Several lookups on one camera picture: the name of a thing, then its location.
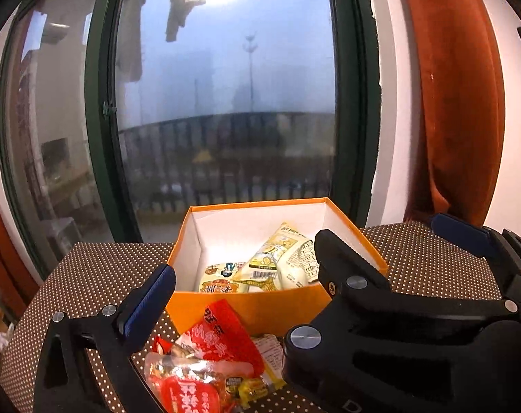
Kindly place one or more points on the brown polka dot tablecloth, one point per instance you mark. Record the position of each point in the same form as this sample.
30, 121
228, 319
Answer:
92, 275

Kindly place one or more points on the cartoon print snack packet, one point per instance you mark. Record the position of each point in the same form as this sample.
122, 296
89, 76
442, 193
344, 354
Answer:
219, 282

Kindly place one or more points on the small red white packet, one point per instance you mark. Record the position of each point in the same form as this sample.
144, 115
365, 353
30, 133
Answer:
162, 345

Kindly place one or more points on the balcony railing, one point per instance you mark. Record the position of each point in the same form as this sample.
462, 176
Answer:
243, 146

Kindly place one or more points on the dark green window frame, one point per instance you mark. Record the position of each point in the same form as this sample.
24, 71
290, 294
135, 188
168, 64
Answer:
101, 137

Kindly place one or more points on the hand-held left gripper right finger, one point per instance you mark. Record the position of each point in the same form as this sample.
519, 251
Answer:
337, 262

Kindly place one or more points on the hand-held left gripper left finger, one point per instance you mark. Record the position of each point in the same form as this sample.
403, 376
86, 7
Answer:
150, 305

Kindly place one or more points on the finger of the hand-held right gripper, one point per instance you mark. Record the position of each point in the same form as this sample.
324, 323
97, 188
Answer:
458, 232

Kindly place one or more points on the red clear snack packet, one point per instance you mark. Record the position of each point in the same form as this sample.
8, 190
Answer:
187, 391

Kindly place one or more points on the white barcode snack packet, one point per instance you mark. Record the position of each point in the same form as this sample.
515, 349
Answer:
301, 262

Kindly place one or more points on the orange cardboard box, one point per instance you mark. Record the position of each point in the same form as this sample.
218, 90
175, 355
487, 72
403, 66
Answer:
243, 309

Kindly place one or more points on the yellow white snack packet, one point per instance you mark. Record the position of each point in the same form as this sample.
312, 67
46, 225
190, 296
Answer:
260, 283

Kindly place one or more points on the orange brown curtain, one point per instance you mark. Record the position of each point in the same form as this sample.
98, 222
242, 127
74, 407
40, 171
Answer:
458, 94

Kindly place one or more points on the white red printed snack packet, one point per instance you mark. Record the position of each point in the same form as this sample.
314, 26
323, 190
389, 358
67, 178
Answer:
271, 352

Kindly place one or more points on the pale yellow snack packet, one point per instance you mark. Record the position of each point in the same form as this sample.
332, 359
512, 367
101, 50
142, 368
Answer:
273, 249

